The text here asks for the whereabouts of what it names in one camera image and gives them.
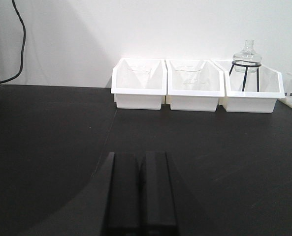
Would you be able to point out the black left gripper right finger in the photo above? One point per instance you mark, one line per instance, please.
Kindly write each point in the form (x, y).
(157, 205)

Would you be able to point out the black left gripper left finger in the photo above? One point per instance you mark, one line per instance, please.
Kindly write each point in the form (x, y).
(122, 216)

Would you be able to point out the left white storage bin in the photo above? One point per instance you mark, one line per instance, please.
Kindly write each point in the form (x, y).
(139, 83)

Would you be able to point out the white storage bin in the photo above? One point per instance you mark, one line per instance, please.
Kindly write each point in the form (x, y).
(196, 98)
(235, 100)
(139, 83)

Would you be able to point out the middle white storage bin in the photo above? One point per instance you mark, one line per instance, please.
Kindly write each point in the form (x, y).
(196, 98)

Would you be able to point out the beaker in middle bin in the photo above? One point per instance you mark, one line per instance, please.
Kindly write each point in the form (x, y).
(190, 75)

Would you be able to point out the right white storage bin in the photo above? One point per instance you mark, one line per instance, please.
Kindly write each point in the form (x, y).
(235, 100)

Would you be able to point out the clear glass flask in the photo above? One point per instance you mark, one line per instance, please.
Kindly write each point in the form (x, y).
(247, 56)

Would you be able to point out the black wire tripod stand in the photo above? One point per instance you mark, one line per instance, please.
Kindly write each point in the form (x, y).
(247, 65)

